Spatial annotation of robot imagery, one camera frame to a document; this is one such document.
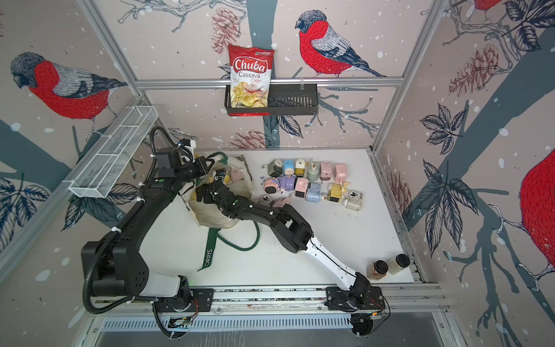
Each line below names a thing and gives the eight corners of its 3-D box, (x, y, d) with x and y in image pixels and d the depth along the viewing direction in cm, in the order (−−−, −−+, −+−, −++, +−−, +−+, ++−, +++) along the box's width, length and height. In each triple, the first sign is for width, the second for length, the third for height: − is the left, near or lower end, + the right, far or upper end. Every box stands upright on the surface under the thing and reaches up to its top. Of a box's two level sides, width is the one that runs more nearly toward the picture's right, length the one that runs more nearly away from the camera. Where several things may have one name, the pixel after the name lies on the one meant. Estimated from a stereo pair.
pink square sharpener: (335, 184, 106) (337, 177, 102) (332, 171, 112) (334, 163, 107) (346, 184, 106) (349, 177, 102) (343, 171, 112) (346, 163, 107)
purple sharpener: (279, 192, 104) (279, 186, 100) (279, 181, 108) (279, 175, 104) (295, 192, 104) (296, 186, 100) (295, 181, 108) (295, 175, 104)
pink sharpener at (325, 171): (320, 180, 108) (322, 172, 103) (319, 169, 113) (321, 161, 108) (329, 180, 108) (332, 172, 103) (328, 169, 113) (330, 161, 108)
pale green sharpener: (307, 185, 110) (309, 174, 102) (306, 169, 116) (308, 157, 109) (317, 185, 110) (320, 174, 102) (315, 169, 116) (317, 157, 109)
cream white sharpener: (341, 207, 99) (343, 202, 96) (344, 194, 104) (346, 188, 101) (358, 212, 98) (361, 207, 94) (360, 198, 103) (363, 193, 99)
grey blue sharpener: (305, 201, 99) (306, 197, 96) (306, 185, 105) (307, 181, 102) (319, 203, 99) (320, 198, 96) (319, 187, 105) (320, 182, 102)
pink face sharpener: (264, 194, 103) (263, 187, 99) (265, 184, 107) (264, 177, 103) (279, 194, 103) (278, 187, 99) (279, 184, 107) (279, 177, 103)
